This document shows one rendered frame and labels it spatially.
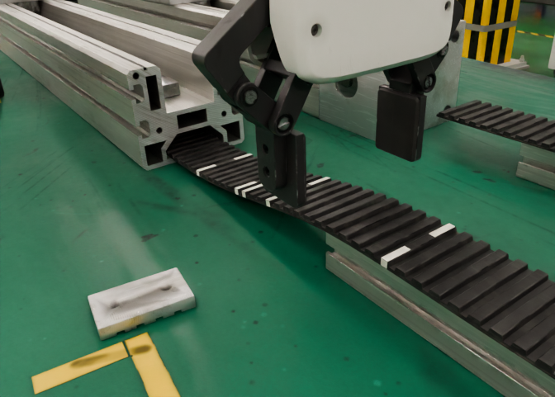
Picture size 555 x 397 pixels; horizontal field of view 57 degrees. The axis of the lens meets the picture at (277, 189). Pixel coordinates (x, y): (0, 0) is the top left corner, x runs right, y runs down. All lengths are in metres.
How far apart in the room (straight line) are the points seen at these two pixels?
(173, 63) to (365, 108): 0.19
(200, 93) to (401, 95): 0.23
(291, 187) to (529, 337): 0.12
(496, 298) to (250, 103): 0.13
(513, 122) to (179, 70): 0.30
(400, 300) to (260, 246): 0.10
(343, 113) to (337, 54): 0.28
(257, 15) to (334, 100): 0.29
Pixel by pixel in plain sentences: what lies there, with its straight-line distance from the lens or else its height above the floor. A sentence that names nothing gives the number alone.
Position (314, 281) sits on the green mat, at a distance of 0.30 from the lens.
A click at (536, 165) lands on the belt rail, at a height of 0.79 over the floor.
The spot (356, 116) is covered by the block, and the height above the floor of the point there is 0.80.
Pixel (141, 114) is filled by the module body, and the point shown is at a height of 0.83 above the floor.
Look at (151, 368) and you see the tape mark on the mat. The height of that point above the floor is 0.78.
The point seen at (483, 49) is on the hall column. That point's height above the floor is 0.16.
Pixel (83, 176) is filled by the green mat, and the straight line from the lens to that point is 0.46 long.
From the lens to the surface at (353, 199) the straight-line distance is 0.31.
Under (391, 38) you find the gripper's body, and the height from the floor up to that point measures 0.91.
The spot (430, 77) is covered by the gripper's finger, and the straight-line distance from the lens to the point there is 0.30.
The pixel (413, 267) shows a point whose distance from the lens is 0.25.
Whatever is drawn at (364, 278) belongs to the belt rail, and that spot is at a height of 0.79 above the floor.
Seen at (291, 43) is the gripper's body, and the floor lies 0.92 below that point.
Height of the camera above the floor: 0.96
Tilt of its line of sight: 27 degrees down
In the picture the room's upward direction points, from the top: 3 degrees counter-clockwise
